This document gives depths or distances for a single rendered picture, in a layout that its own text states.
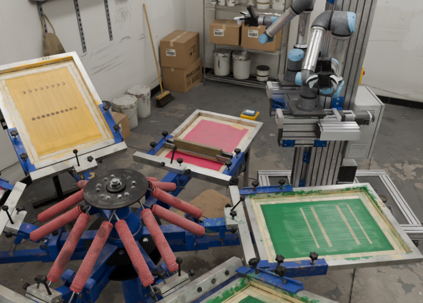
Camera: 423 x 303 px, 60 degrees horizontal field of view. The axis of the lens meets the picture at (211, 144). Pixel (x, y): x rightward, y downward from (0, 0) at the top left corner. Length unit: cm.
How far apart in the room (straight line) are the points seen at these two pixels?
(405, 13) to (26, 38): 452
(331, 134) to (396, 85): 347
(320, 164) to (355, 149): 29
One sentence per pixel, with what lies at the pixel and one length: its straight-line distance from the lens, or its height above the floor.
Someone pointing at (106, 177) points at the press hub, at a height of 132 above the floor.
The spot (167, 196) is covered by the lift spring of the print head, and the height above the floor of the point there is 119.
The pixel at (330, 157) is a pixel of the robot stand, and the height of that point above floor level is 75.
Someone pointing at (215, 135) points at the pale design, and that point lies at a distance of 281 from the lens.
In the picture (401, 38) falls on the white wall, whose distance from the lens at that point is 576.
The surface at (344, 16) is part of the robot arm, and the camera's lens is 238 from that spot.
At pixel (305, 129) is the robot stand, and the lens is 265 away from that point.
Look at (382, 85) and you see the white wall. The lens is 597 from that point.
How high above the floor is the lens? 239
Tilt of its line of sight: 32 degrees down
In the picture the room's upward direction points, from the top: straight up
